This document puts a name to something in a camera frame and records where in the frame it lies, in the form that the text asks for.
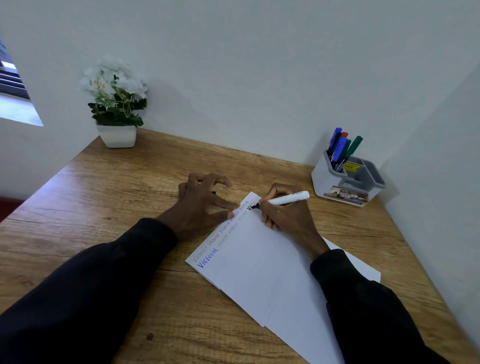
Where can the person's right hand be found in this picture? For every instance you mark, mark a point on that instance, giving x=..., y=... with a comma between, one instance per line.
x=294, y=219

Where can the white black-tipped marker pen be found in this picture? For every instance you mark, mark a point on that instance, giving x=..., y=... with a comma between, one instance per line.
x=292, y=198

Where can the blank white paper sheet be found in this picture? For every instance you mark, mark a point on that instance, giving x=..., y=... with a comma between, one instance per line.
x=300, y=332

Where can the person's right forearm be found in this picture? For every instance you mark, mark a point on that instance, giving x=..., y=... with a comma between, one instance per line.
x=367, y=311

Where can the white paper sheet with handwriting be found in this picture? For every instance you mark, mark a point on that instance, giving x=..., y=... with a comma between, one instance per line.
x=247, y=262

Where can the potted white artificial flowers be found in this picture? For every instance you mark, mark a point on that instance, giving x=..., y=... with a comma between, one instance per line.
x=116, y=108

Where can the person's left forearm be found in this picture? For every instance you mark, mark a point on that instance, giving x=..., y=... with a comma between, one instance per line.
x=82, y=296

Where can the person's left hand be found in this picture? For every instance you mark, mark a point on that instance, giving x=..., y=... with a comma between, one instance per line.
x=191, y=210

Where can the person's left middle finger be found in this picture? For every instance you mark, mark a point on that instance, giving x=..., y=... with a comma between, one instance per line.
x=221, y=180

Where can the person's left little finger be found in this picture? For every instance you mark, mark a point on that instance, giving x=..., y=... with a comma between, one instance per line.
x=182, y=189

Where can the window with louvres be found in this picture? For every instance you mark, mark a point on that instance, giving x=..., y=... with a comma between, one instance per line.
x=13, y=93

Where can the person's right thumb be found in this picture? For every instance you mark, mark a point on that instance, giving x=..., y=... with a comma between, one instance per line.
x=270, y=209

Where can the small yellow label card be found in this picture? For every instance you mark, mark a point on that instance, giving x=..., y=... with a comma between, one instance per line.
x=351, y=167

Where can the red marker pen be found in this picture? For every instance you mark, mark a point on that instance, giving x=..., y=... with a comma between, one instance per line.
x=344, y=134

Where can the white and grey desk organiser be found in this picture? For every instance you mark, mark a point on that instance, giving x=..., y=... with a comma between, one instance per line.
x=356, y=183

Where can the person's left thumb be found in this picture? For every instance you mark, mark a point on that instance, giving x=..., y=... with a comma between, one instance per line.
x=225, y=216

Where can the blue marker pen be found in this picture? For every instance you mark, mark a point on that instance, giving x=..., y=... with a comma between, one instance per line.
x=335, y=137
x=339, y=148

